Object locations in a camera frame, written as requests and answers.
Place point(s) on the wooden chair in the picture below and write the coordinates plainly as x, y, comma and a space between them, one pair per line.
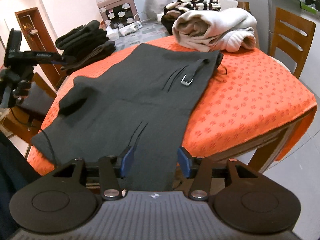
25, 119
293, 35

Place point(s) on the pink water dispenser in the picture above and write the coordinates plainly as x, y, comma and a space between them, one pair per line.
117, 13

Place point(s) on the cream white sweater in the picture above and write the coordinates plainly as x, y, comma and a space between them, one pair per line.
206, 30

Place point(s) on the black folded clothes stack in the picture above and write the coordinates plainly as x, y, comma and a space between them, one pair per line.
85, 45

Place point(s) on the right wooden chair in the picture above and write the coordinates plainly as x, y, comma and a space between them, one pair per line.
293, 35

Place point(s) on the silver refrigerator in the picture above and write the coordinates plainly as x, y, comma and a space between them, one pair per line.
295, 2

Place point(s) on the white power strip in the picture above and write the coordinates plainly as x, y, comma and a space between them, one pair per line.
131, 28

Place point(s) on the dark grey garment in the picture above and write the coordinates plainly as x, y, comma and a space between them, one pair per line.
143, 102

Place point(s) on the striped patterned clothes pile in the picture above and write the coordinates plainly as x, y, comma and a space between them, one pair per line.
173, 10

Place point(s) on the checkered floral tablecloth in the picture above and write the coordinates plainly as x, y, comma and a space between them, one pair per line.
149, 31

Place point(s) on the left wooden chair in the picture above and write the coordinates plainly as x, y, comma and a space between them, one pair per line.
25, 119

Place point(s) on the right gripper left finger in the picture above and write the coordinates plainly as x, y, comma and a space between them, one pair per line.
112, 168

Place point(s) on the brown wooden door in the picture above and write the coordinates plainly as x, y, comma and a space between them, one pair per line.
38, 39

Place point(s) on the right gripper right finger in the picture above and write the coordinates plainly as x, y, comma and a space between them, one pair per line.
200, 170

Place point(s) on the orange floral table mat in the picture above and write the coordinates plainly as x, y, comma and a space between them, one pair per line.
248, 96

